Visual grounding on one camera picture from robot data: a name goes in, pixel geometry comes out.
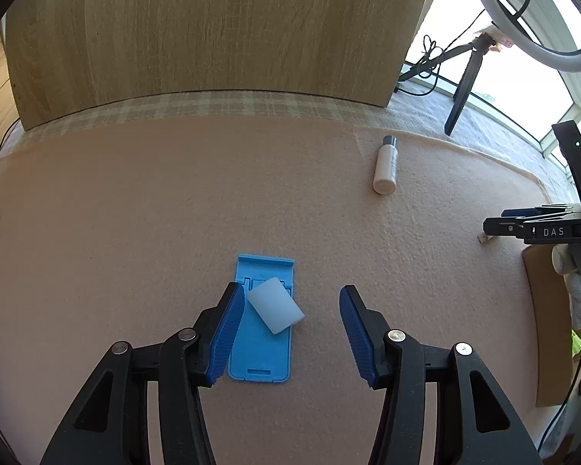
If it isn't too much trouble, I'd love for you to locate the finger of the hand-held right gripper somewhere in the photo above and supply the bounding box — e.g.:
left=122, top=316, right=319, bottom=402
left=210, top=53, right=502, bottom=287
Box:
left=501, top=203, right=581, bottom=220
left=483, top=210, right=581, bottom=238

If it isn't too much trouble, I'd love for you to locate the small white bottle grey cap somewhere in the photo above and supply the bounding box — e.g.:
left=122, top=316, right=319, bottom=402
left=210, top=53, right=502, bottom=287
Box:
left=373, top=134, right=400, bottom=195

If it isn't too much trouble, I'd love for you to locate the white eraser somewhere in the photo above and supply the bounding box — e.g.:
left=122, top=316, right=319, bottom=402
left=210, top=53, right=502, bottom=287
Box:
left=248, top=277, right=305, bottom=336

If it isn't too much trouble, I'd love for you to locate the white window frame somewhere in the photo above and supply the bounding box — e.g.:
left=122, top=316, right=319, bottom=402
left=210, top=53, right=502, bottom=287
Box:
left=392, top=0, right=581, bottom=185

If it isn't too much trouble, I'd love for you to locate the person's right hand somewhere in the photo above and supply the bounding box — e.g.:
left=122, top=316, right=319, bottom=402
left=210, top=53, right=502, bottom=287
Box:
left=551, top=245, right=581, bottom=332

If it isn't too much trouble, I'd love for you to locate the blue phone stand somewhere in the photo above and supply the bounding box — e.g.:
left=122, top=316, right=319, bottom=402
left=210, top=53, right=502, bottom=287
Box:
left=227, top=253, right=296, bottom=383

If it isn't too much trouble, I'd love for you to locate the cardboard box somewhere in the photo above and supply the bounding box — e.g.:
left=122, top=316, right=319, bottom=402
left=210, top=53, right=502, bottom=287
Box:
left=522, top=245, right=581, bottom=408

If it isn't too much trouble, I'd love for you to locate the light oak board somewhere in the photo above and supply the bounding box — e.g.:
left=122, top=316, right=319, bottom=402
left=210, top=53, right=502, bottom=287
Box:
left=4, top=0, right=439, bottom=131

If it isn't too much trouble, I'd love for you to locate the plaid sheet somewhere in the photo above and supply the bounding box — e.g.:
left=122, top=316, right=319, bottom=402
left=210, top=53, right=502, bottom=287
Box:
left=0, top=90, right=577, bottom=204

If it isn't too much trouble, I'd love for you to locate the pink blanket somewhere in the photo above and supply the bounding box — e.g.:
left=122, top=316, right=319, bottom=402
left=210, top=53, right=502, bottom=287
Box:
left=0, top=116, right=572, bottom=465

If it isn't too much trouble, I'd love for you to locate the black ring light cable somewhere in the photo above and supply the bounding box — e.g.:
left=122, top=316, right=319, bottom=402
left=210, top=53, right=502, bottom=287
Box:
left=394, top=7, right=487, bottom=95

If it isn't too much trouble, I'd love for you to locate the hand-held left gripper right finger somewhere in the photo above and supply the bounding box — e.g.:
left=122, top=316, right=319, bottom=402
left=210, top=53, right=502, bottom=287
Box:
left=339, top=285, right=538, bottom=465

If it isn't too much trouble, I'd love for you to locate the thin black cable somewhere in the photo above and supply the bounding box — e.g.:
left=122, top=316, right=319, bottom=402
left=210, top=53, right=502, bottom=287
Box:
left=537, top=329, right=581, bottom=456

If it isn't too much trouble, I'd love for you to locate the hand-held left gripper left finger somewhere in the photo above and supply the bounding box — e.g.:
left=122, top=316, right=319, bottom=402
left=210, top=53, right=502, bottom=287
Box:
left=40, top=281, right=245, bottom=465

